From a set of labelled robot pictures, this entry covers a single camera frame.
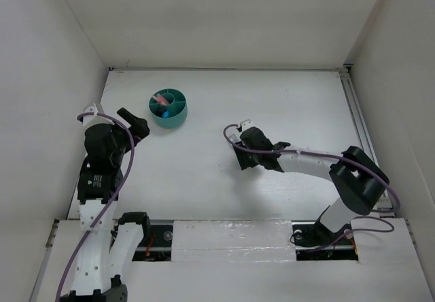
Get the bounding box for clear blue glue bottle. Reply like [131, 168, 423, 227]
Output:
[228, 134, 240, 144]

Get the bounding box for blue black highlighter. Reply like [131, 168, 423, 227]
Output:
[157, 110, 169, 118]

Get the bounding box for teal round divided container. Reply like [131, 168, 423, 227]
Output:
[148, 88, 188, 129]

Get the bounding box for pink pen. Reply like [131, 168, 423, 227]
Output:
[152, 94, 170, 105]

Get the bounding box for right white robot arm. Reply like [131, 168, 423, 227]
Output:
[226, 120, 389, 244]

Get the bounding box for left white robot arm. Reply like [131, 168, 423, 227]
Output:
[55, 107, 152, 301]

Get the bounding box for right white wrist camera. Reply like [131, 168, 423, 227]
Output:
[237, 119, 255, 133]

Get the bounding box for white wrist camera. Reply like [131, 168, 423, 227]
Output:
[78, 103, 103, 129]
[237, 119, 255, 133]

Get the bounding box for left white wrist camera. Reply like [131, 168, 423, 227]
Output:
[78, 103, 103, 129]

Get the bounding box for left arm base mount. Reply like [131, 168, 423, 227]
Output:
[133, 220, 174, 262]

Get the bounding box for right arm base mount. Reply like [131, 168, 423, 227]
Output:
[290, 220, 358, 261]

